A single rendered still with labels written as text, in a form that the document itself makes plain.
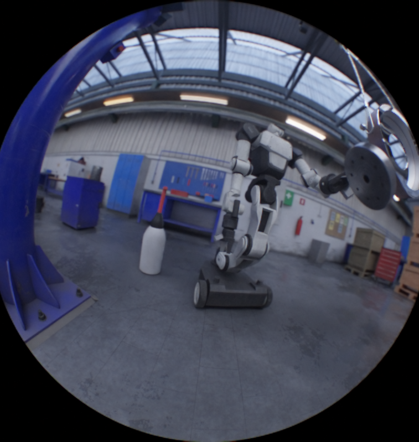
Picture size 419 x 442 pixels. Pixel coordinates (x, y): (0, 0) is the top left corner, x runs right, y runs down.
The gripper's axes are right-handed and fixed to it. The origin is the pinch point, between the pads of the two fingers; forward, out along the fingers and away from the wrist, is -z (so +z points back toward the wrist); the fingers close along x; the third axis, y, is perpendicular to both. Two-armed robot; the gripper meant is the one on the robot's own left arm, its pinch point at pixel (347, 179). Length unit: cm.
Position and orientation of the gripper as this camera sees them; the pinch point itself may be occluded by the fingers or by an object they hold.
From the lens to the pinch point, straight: 63.6
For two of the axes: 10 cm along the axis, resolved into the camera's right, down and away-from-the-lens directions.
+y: 4.5, 8.9, -0.5
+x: 8.5, -4.5, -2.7
